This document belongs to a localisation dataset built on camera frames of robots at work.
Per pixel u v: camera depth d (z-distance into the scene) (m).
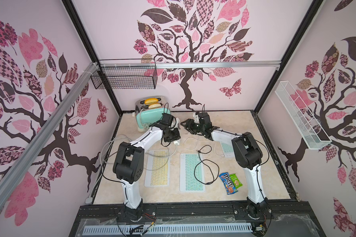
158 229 0.70
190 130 0.89
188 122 0.91
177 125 0.95
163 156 0.95
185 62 0.92
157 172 0.88
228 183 0.81
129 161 0.53
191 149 0.98
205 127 0.80
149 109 0.98
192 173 0.88
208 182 0.83
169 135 0.80
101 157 0.91
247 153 0.57
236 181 0.83
